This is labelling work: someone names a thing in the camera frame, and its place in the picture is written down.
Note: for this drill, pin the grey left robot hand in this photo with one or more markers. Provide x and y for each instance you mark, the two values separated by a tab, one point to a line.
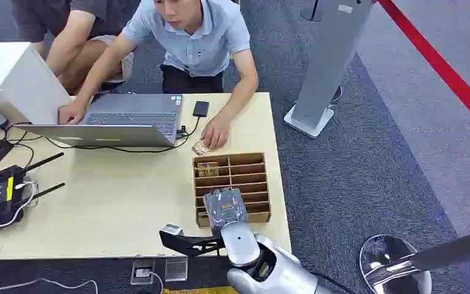
225	209

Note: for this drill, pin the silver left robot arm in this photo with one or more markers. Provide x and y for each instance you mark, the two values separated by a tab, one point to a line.
277	270

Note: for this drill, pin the wooden box with slots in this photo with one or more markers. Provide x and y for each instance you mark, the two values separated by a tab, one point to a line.
243	174

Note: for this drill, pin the floor socket cover plate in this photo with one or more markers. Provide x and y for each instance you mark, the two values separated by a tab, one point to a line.
176	269

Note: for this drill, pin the person's left hand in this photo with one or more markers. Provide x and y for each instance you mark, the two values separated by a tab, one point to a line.
215	132

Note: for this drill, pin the person's hand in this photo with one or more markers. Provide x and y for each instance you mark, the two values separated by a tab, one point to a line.
71	113
215	132

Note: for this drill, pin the small black external drive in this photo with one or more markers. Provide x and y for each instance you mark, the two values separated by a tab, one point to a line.
201	108

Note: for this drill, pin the floor socket with plug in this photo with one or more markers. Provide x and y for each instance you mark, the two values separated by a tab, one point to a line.
142	272

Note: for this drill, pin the grey laptop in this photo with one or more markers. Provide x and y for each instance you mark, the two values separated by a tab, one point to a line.
133	119

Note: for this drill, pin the chrome stanchion base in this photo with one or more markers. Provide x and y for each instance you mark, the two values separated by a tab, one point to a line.
385	263

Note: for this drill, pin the person in pale shirt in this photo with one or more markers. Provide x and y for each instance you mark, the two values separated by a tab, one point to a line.
198	36

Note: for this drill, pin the grey kiosk stand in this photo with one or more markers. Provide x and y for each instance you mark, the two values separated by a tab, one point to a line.
328	65

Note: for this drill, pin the person's right hand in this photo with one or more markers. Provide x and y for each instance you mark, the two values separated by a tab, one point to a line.
71	113

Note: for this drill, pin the dark round stand base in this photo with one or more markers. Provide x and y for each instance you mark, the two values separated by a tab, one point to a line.
311	13

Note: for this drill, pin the black remote controller with antennas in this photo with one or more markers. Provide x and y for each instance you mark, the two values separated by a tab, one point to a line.
0	199

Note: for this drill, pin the person in dark shirt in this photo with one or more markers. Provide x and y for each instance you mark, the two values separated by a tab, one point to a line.
73	32

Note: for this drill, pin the white box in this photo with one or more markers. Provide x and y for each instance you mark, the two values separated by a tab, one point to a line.
14	81

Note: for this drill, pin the red barrier belt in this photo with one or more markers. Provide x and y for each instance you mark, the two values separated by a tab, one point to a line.
437	67

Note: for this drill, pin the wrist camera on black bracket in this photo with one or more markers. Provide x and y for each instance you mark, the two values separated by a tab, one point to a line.
186	242

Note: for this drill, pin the dark stanchion post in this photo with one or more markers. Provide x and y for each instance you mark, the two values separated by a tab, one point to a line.
454	249

